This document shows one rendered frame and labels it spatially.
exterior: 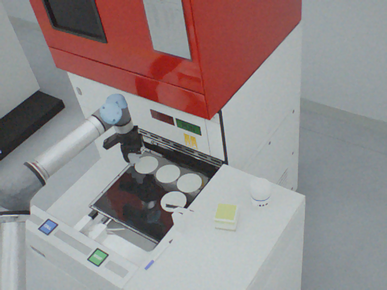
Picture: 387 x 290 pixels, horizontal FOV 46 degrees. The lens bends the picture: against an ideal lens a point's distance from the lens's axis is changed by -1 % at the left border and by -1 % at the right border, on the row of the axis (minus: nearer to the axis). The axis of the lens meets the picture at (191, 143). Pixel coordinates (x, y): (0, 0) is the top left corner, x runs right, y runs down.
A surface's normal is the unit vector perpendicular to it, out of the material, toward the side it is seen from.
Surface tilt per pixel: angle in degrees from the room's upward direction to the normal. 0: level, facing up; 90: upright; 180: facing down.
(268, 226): 0
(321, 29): 90
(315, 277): 0
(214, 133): 90
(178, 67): 90
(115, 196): 0
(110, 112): 46
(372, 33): 90
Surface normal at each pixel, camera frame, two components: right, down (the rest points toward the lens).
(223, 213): -0.14, -0.72
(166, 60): -0.56, 0.63
